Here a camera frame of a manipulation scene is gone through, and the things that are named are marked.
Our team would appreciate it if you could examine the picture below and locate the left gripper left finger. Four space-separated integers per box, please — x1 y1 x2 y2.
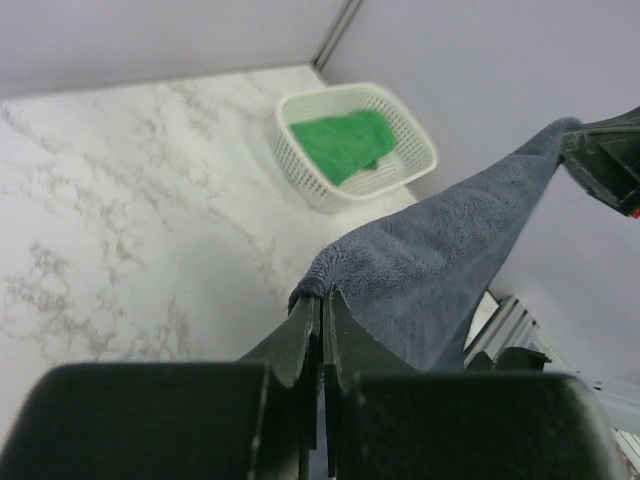
1 296 320 479

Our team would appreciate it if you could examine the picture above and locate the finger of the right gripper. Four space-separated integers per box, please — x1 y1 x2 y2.
561 108 640 218

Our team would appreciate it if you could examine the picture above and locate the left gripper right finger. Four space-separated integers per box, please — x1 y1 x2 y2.
322 291 627 479

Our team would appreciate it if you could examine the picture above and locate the dark blue towel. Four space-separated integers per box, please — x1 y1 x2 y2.
289 118 581 371

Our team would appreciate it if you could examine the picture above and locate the green towel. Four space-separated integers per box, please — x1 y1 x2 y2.
290 109 397 187

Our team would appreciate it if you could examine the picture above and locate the right white plastic basket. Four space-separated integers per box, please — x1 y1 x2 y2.
274 82 439 214

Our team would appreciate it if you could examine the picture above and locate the right aluminium frame post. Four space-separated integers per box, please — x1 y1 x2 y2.
310 0 362 71

